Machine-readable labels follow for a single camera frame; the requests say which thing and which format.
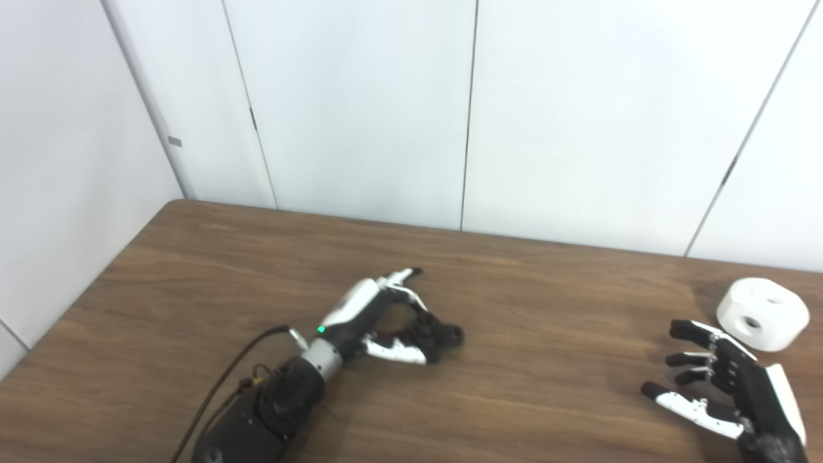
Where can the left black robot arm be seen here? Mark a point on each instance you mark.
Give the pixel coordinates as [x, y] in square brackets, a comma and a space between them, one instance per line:
[276, 411]

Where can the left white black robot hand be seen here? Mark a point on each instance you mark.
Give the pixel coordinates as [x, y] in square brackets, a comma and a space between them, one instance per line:
[353, 308]

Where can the black plastic holder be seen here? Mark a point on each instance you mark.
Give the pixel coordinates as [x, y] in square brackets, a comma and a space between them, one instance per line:
[443, 337]

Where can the round white plastic piece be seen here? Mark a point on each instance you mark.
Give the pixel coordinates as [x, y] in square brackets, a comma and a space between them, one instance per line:
[762, 312]

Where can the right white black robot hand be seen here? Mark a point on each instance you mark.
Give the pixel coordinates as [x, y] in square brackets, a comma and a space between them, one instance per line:
[752, 392]

